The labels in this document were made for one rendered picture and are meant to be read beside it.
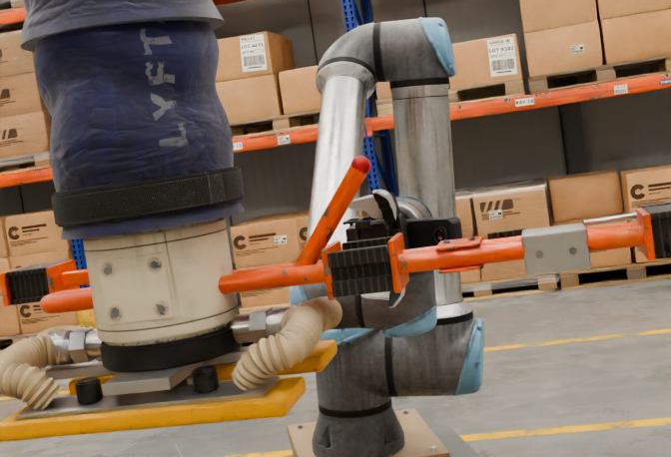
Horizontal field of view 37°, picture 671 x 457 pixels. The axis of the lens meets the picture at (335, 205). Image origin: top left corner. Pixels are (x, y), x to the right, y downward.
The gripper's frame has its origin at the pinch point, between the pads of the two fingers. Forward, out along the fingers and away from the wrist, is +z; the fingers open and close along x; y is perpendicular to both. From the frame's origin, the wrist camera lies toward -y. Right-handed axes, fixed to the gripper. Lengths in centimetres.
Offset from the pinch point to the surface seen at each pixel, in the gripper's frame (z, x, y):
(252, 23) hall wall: -831, 140, 232
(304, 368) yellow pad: 9.4, -12.3, 11.0
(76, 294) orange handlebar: 16.4, 1.0, 35.8
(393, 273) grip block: 18.0, -0.7, -3.1
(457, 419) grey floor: -361, -130, 35
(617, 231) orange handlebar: 16.6, 0.8, -27.6
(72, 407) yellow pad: 25.5, -10.4, 33.9
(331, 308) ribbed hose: 10.8, -5.0, 6.2
